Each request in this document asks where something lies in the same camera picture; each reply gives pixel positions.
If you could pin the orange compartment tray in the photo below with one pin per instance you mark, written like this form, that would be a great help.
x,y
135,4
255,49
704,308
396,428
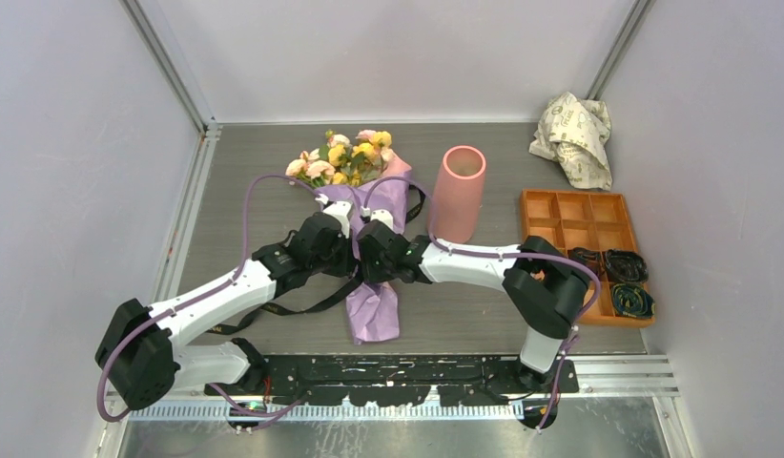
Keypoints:
x,y
596,221

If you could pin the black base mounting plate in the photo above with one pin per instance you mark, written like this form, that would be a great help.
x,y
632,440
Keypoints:
x,y
401,380

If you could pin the rolled black ribbon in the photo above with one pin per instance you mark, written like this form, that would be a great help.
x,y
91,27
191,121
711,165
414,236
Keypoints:
x,y
589,258
625,266
632,301

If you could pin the rolled black ribbon front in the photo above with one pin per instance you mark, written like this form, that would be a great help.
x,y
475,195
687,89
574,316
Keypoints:
x,y
632,301

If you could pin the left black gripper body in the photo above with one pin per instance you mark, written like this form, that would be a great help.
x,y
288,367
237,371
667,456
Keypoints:
x,y
337,260

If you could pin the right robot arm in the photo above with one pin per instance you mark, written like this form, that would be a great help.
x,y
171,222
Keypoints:
x,y
547,288

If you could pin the pink cylindrical vase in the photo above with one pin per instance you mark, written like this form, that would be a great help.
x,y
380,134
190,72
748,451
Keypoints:
x,y
458,194

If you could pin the rolled black ribbon back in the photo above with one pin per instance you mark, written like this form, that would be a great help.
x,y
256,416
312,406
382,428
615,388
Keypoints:
x,y
625,266

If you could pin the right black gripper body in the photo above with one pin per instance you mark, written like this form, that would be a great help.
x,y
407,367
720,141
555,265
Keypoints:
x,y
376,270

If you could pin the rolled black ribbon left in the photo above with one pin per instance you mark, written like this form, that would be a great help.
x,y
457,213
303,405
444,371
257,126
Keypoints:
x,y
589,258

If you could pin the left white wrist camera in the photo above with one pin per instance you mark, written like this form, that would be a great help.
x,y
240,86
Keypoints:
x,y
340,210

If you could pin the crumpled printed paper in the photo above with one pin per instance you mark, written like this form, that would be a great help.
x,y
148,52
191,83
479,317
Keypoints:
x,y
573,133

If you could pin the purple flower bouquet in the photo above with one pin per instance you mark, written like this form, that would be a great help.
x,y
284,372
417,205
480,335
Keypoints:
x,y
368,173

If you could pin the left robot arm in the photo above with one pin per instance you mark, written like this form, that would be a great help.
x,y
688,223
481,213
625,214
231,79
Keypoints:
x,y
148,350

